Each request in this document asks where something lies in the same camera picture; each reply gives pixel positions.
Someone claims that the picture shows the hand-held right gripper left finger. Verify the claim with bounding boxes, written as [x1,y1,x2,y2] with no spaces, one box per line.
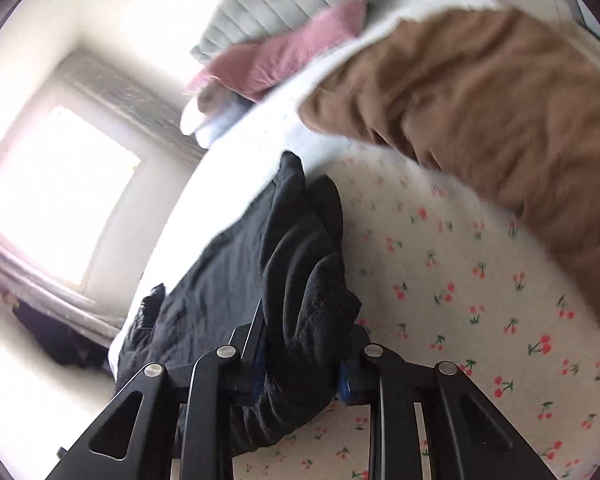
[47,301,270,480]

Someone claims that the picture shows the window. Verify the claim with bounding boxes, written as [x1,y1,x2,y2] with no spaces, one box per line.
[0,104,142,294]

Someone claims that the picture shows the pink velvet pillow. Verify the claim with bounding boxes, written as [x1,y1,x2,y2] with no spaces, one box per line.
[312,0,369,45]
[186,35,342,104]

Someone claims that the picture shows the brown garment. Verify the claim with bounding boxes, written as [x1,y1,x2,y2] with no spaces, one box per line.
[299,6,600,332]

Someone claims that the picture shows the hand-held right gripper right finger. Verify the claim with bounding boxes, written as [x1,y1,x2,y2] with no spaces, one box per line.
[338,326,559,480]

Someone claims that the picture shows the black hanging clothes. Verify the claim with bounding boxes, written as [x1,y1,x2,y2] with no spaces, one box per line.
[11,300,112,373]

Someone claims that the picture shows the black quilted jacket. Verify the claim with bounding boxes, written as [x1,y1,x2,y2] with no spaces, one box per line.
[175,151,364,459]

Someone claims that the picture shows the cherry-print bed sheet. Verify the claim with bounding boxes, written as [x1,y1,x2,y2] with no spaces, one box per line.
[230,152,600,480]

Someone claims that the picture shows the dark navy puffer jacket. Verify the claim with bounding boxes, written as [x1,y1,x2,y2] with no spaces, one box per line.
[111,180,277,392]

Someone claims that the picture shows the white pillow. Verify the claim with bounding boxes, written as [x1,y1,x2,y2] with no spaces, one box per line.
[180,91,216,137]
[195,105,247,149]

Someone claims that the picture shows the white bed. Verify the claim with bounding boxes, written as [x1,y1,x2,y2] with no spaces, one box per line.
[106,0,503,377]

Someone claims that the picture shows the grey padded headboard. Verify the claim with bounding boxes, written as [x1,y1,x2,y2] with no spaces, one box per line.
[190,0,462,67]

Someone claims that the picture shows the patterned beige curtain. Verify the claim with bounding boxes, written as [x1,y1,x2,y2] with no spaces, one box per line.
[0,234,117,343]
[54,49,207,164]

